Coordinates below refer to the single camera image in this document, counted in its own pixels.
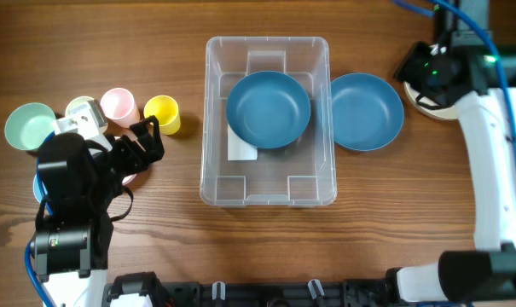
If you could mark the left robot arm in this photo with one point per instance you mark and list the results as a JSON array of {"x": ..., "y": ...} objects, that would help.
[{"x": 67, "y": 257}]

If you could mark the pink bowl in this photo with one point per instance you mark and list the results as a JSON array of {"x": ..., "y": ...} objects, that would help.
[{"x": 128, "y": 179}]

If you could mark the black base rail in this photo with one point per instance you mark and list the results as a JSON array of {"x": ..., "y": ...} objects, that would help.
[{"x": 306, "y": 294}]

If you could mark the cream plate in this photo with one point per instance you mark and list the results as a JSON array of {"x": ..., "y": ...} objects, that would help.
[{"x": 446, "y": 114}]

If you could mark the white label in container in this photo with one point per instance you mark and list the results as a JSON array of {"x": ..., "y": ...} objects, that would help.
[{"x": 239, "y": 150}]

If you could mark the cream cup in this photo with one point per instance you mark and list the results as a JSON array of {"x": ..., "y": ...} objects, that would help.
[{"x": 96, "y": 110}]

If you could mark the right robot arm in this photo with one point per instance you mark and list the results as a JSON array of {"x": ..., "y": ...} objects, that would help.
[{"x": 487, "y": 116}]

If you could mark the clear plastic storage container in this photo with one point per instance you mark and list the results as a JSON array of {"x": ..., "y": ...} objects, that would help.
[{"x": 300, "y": 174}]

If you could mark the pink cup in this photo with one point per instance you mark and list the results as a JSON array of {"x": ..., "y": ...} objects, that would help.
[{"x": 119, "y": 105}]

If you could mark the blue plate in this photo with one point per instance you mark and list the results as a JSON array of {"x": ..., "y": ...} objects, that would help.
[
  {"x": 268, "y": 109},
  {"x": 368, "y": 113}
]

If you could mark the green bowl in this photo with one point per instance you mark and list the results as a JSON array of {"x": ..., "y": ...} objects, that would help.
[{"x": 28, "y": 126}]

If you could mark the light blue bowl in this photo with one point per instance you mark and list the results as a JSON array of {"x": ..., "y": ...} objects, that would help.
[{"x": 38, "y": 189}]

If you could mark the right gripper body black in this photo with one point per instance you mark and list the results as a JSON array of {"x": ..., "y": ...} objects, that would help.
[{"x": 414, "y": 70}]

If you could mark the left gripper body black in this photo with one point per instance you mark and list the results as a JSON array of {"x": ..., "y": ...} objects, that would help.
[{"x": 127, "y": 157}]

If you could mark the yellow cup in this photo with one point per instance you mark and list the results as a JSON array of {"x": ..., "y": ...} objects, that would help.
[{"x": 166, "y": 111}]

